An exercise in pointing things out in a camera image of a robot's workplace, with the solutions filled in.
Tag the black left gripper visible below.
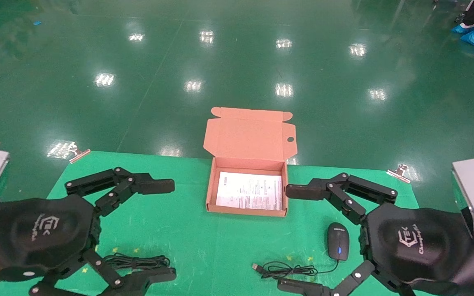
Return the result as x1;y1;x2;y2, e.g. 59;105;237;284
0;195;100;284

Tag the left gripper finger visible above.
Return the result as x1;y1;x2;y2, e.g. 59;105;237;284
65;166;176;216
29;249;177;296

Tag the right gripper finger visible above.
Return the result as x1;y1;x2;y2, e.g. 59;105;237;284
286;173;398;225
277;260;402;296

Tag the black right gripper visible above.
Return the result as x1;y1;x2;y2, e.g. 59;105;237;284
360;203;474;285

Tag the black data cable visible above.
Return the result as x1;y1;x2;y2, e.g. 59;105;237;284
103;254;171;272

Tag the brown cardboard box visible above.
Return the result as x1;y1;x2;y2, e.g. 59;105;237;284
203;107;298;217

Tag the green table mat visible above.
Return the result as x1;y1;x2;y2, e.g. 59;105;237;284
0;151;427;296

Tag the white printed paper leaflet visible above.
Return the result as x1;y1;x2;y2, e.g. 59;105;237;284
216;171;283;211

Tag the metal binder clip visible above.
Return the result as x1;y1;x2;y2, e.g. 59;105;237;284
386;164;411;183
69;143;91;164

